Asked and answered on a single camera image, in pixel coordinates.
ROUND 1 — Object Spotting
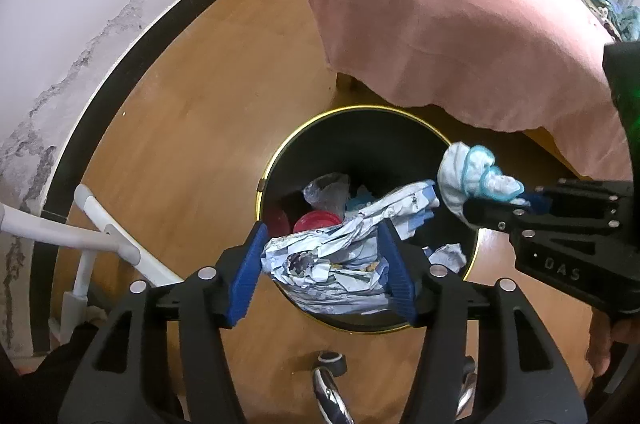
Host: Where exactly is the printed paper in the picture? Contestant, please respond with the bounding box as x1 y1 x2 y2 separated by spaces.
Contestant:
260 179 442 316

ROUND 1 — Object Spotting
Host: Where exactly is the clear plastic bag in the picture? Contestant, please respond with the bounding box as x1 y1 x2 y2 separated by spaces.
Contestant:
302 173 351 212

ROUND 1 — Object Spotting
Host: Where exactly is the person's right hand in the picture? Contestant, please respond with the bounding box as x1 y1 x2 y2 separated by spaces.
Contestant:
585 304 632 378

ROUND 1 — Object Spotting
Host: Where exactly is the pink blanket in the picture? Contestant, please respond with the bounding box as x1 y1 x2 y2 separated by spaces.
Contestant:
296 0 633 180

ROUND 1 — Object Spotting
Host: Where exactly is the black bin with gold rim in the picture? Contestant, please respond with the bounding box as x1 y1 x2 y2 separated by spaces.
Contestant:
257 105 482 334

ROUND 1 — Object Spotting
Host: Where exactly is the red plastic lid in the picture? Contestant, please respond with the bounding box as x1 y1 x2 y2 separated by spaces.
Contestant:
292 210 343 235

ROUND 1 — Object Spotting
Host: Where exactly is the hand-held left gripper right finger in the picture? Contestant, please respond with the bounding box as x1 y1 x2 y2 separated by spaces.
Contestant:
377 220 586 424

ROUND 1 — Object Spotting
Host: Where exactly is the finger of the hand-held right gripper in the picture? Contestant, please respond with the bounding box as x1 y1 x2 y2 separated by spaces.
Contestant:
462 196 633 238
520 178 634 215

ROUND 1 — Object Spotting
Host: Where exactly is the pile of clothes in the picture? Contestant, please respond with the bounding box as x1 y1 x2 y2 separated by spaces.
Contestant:
552 0 640 45

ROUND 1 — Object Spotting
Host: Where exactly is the crumpled white paper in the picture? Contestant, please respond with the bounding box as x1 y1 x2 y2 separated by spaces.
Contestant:
424 243 468 274

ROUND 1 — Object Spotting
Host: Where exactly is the person's black clothing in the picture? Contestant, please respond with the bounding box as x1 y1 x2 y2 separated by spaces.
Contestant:
0 321 108 424

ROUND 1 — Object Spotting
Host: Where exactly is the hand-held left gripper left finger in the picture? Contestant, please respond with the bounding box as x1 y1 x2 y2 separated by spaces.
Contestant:
57 221 271 424

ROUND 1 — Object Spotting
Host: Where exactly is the white tube rack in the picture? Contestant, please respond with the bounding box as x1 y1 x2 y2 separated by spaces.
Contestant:
0 184 185 345

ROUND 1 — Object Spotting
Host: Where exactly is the white cloth with blue trim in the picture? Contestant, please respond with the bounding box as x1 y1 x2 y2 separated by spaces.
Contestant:
436 143 532 221

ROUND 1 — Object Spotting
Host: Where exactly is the blue terry sock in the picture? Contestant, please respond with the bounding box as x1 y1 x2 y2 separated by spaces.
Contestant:
345 186 375 211

